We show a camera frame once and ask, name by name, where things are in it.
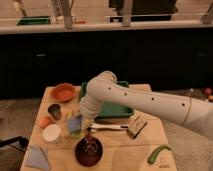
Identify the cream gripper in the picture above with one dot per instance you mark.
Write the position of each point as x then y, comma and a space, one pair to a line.
86, 123

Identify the blue sponge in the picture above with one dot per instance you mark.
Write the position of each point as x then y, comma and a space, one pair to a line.
74, 124

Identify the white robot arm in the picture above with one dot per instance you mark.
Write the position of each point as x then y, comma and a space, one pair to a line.
191, 113

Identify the green plastic cup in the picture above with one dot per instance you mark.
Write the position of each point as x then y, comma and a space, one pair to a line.
76, 135

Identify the dark metal cup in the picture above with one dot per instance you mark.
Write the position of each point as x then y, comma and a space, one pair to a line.
55, 111

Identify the yellow banana toy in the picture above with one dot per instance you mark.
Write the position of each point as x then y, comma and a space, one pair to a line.
69, 114

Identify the green plastic tray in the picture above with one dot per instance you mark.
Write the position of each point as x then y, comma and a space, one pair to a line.
111, 110

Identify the dark maroon bowl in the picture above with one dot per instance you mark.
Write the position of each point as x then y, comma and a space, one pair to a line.
88, 151

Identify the orange bowl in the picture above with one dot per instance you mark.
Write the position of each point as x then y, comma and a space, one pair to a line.
63, 92

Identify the orange carrot toy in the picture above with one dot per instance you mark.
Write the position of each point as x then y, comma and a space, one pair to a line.
44, 122

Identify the blue folded cloth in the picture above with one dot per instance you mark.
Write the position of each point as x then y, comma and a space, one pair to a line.
38, 158

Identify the green cucumber toy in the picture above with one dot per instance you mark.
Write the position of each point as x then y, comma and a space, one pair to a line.
153, 156

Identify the green tray on counter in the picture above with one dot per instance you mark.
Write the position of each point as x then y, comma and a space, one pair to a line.
35, 20

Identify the bottles on floor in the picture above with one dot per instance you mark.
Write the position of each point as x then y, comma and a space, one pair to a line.
205, 94

